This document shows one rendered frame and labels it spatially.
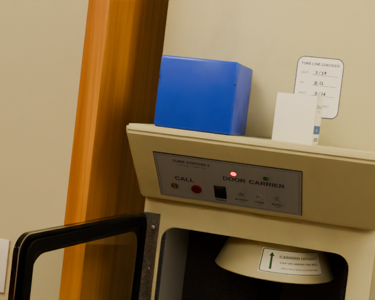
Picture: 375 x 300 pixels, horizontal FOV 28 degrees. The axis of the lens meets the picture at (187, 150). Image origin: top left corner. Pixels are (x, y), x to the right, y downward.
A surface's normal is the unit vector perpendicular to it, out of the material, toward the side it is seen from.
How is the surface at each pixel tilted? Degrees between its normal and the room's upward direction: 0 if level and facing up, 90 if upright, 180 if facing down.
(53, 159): 90
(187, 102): 90
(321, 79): 90
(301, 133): 90
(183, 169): 135
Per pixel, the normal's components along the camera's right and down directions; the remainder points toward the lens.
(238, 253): -0.67, -0.45
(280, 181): -0.27, 0.72
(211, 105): -0.26, 0.02
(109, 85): 0.96, 0.13
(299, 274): 0.33, -0.32
